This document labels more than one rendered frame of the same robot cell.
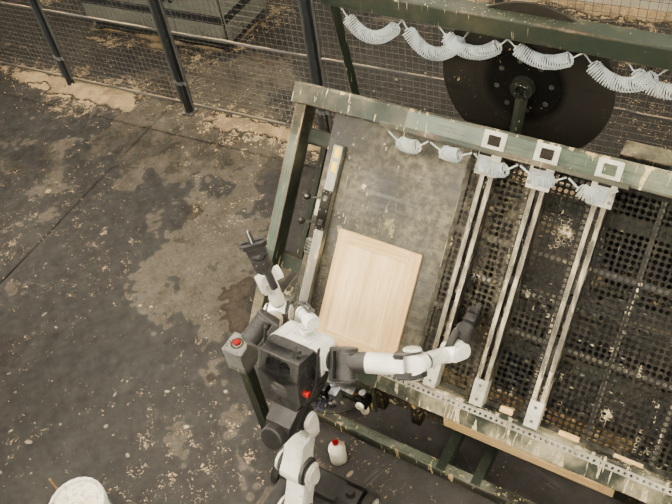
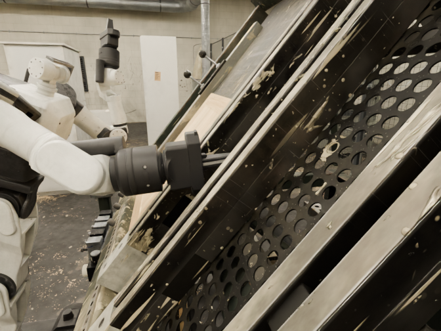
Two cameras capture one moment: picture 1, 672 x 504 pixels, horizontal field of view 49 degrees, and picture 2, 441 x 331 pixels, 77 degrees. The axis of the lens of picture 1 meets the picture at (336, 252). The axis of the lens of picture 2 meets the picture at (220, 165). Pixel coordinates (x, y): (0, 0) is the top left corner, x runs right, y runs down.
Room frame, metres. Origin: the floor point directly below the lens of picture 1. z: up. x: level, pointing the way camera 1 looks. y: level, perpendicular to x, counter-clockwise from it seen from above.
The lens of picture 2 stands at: (1.60, -0.92, 1.39)
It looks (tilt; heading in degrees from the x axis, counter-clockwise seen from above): 18 degrees down; 42
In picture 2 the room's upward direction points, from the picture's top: straight up
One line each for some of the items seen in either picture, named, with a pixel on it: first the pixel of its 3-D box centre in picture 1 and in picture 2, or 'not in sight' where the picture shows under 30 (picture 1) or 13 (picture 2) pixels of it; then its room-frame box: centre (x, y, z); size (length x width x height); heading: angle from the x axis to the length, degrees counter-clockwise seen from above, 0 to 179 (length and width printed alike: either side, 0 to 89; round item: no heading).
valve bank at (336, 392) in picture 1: (325, 391); (102, 245); (2.04, 0.17, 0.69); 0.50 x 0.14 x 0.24; 53
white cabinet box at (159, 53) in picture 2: not in sight; (161, 98); (4.79, 3.40, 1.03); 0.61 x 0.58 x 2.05; 57
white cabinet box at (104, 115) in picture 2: not in sight; (98, 127); (4.30, 5.03, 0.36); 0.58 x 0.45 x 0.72; 147
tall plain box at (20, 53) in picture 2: not in sight; (58, 119); (2.88, 3.03, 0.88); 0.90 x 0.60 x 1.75; 57
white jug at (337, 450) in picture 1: (337, 450); not in sight; (2.02, 0.18, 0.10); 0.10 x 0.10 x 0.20
